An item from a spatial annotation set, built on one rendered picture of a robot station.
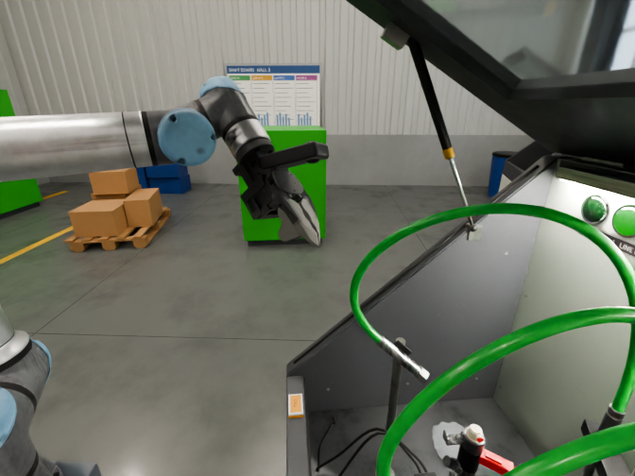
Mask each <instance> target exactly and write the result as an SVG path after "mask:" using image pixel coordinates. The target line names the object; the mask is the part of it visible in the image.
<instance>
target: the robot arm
mask: <svg viewBox="0 0 635 476"><path fill-rule="evenodd" d="M221 137H222V139H223V140H224V142H225V144H226V145H227V147H228V148H229V150H230V151H231V153H232V155H233V157H234V158H235V160H236V161H237V162H238V163H237V165H236V166H235V167H234V168H233V169H232V171H233V173H234V174H235V175H236V176H238V177H242V178H243V180H244V182H245V183H246V184H247V186H248V189H247V190H246V191H245V192H244V193H243V194H242V195H240V196H241V198H242V200H243V202H244V203H245V205H246V207H247V209H248V211H249V213H250V215H251V217H252V218H253V220H255V219H257V220H259V219H269V218H279V217H280V218H281V220H282V225H281V228H280V230H279V233H278V234H279V237H280V239H281V240H282V241H283V242H287V241H290V240H293V239H295V240H298V239H300V238H302V237H304V239H305V240H306V241H307V242H309V243H310V244H311V245H312V246H313V247H320V245H321V243H320V232H319V223H318V215H317V212H316V209H315V206H314V204H313V202H312V200H311V198H310V196H309V195H308V194H307V193H306V192H305V190H304V188H303V186H302V185H301V183H300V181H299V180H298V179H297V178H296V176H295V175H294V174H292V173H291V172H290V171H288V168H290V167H294V166H298V165H302V164H306V163H317V162H319V161H321V160H325V159H328V158H329V150H328V146H327V145H326V144H322V143H319V142H316V141H309V142H307V143H305V144H300V145H297V146H293V147H290V148H287V149H283V150H280V151H276V152H275V148H274V146H273V144H272V143H271V140H270V138H269V136H268V135H267V133H266V131H265V129H264V128H263V126H262V124H261V123H260V122H259V120H258V118H257V116H256V115H255V113H254V112H253V110H252V108H251V107H250V105H249V103H248V101H247V99H246V97H245V95H244V94H243V93H242V92H241V90H240V89H239V87H238V86H237V85H236V84H235V82H234V81H233V80H232V79H230V78H229V77H226V76H214V77H211V78H209V80H208V81H207V82H206V83H203V85H202V86H201V88H200V90H199V99H197V100H194V101H192V102H189V103H186V104H183V105H180V106H178V107H176V108H173V109H170V110H148V111H120V112H99V113H77V114H55V115H33V116H11V117H0V182H4V181H14V180H22V179H39V178H48V177H57V176H66V175H75V174H84V173H93V172H102V171H111V170H120V169H130V168H138V167H147V166H156V165H166V164H175V163H176V164H179V165H183V166H196V165H200V164H202V163H204V162H206V161H207V160H209V159H210V158H211V157H212V155H213V154H214V151H215V146H216V139H219V138H221ZM295 200H296V201H297V202H295ZM50 371H51V355H50V352H49V350H48V348H47V347H46V346H45V345H44V344H43V343H42V342H40V341H39V340H33V339H31V337H29V335H28V334H27V333H26V332H25V331H16V330H14V329H13V328H12V327H11V325H10V323H9V320H8V318H7V316H6V314H5V313H4V311H3V309H2V307H1V305H0V476H63V475H62V472H61V470H60V468H59V467H58V466H57V465H56V464H54V463H53V462H51V461H49V460H47V459H46V458H44V457H42V456H41V455H39V454H38V453H37V451H36V449H35V447H34V445H33V443H32V441H31V438H30V436H29V426H30V423H31V421H32V418H33V416H34V413H35V411H36V408H37V405H38V402H39V400H40V397H41V394H42V391H43V388H44V386H45V384H46V382H47V380H48V378H49V375H50Z"/></svg>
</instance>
